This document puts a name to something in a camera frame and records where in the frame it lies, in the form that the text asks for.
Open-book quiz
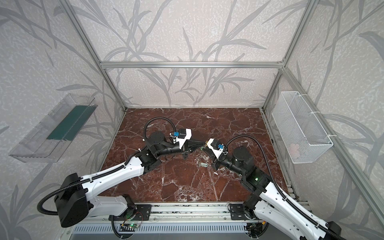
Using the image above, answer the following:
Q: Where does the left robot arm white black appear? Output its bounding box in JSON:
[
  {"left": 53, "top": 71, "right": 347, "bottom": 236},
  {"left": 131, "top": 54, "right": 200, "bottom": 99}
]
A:
[{"left": 54, "top": 129, "right": 206, "bottom": 228}]

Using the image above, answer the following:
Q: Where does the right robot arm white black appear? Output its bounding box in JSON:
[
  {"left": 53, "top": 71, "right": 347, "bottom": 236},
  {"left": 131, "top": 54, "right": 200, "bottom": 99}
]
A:
[{"left": 204, "top": 139, "right": 342, "bottom": 240}]

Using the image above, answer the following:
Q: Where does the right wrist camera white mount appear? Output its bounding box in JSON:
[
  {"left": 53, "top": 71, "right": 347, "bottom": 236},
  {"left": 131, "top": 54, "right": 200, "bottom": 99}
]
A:
[{"left": 207, "top": 138, "right": 228, "bottom": 161}]

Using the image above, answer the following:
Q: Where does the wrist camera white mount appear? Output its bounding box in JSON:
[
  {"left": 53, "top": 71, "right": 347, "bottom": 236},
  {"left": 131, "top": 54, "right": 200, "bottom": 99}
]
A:
[
  {"left": 170, "top": 128, "right": 192, "bottom": 149},
  {"left": 207, "top": 138, "right": 228, "bottom": 161}
]

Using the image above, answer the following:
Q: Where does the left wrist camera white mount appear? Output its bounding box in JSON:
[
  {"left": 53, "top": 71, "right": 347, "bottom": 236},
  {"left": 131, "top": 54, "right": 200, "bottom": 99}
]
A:
[{"left": 170, "top": 128, "right": 192, "bottom": 149}]

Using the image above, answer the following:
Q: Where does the aluminium front rail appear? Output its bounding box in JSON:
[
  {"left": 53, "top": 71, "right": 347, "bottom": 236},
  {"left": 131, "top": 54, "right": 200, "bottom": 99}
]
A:
[{"left": 58, "top": 196, "right": 232, "bottom": 227}]

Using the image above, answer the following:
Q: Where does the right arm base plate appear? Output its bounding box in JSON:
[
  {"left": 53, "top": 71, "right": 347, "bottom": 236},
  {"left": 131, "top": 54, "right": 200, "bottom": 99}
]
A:
[{"left": 227, "top": 203, "right": 260, "bottom": 221}]

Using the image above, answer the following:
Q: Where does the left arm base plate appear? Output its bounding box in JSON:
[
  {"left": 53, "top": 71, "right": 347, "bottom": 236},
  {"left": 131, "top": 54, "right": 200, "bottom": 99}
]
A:
[{"left": 120, "top": 204, "right": 152, "bottom": 222}]

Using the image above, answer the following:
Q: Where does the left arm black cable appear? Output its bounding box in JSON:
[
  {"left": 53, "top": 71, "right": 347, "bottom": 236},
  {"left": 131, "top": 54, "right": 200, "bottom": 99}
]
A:
[{"left": 36, "top": 116, "right": 178, "bottom": 216}]

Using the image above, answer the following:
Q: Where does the white wire mesh basket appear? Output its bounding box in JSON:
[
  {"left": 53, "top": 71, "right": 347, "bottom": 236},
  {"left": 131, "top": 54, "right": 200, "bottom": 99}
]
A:
[{"left": 272, "top": 91, "right": 334, "bottom": 164}]

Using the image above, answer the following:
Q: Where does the aluminium frame crossbar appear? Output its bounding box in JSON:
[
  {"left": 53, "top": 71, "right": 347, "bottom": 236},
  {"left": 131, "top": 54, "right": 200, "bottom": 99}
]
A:
[{"left": 99, "top": 62, "right": 283, "bottom": 69}]

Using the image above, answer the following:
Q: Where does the clear plastic wall bin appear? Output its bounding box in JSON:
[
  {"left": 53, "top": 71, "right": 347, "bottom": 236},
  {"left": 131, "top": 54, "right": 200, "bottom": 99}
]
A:
[{"left": 9, "top": 94, "right": 98, "bottom": 163}]

